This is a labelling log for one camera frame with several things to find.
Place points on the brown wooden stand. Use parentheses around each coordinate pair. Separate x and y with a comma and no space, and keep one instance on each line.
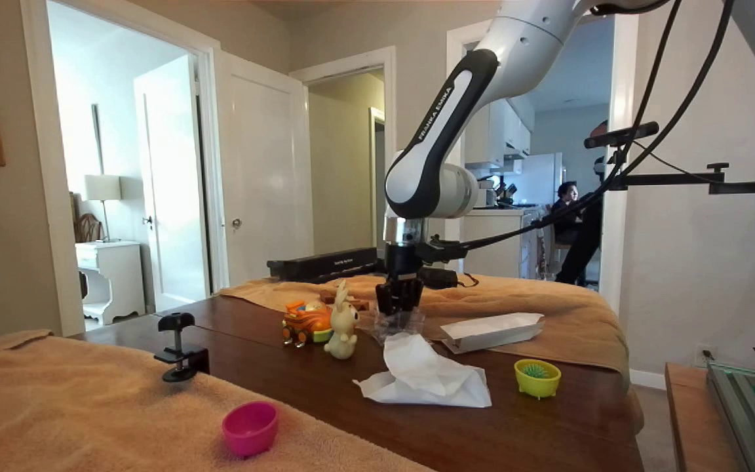
(696,422)

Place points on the white desk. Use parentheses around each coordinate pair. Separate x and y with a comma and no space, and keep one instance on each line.
(115,279)

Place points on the clear plastic zip bag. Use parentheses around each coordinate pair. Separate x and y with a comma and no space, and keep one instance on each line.
(396,327)

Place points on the white table lamp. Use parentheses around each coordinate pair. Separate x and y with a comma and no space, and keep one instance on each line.
(103,188)

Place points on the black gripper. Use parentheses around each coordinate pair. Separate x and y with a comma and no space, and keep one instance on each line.
(404,263)

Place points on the crumpled white tissue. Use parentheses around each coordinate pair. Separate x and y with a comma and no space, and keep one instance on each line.
(419,376)

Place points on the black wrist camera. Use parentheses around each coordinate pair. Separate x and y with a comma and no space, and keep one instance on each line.
(447,254)

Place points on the grey metal tray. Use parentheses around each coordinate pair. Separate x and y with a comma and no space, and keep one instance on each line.
(748,428)

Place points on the black camera boom stand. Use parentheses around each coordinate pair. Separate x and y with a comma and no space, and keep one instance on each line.
(709,183)

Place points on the cream bunny toy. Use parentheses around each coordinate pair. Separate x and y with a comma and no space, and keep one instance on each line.
(341,332)

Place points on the pile of toy food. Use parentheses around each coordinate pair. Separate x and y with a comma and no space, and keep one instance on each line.
(303,322)

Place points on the long black case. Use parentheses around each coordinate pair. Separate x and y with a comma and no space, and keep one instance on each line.
(325,267)

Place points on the pink plastic cup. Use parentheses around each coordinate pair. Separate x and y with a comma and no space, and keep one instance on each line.
(249,428)

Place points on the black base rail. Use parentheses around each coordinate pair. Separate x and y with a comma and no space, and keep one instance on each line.
(443,279)

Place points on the tan towel with label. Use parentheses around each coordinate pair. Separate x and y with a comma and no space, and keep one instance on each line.
(552,305)

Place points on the plain tan towel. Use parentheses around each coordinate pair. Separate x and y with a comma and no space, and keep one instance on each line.
(64,411)

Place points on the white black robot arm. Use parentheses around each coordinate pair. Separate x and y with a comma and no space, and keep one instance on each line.
(447,114)

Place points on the white kitchen counter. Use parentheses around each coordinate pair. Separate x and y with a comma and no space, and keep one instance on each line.
(491,254)

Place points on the black coffee maker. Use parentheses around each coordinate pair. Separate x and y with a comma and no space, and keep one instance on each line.
(502,194)

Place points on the black table clamp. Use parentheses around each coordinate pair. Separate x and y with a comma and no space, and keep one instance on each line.
(185,361)

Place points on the yellow-green plastic cup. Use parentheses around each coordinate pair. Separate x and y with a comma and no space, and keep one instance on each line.
(537,382)

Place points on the white panel door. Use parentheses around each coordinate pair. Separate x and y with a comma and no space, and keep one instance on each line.
(262,174)
(170,174)

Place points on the person in dark clothes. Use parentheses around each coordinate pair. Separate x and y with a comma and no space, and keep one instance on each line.
(575,232)

